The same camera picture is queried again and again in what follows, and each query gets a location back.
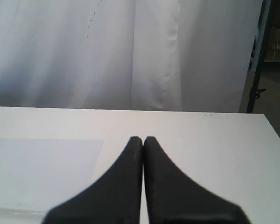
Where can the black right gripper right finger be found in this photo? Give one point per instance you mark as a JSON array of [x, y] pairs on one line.
[[174, 198]]

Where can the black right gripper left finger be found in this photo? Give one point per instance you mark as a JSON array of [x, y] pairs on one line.
[[114, 198]]

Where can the white paper sheet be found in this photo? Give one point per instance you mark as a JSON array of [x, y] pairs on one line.
[[37, 174]]

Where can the white backdrop curtain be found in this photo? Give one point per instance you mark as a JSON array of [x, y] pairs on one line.
[[163, 55]]

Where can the black stand pole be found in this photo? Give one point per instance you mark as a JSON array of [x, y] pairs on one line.
[[259, 53]]

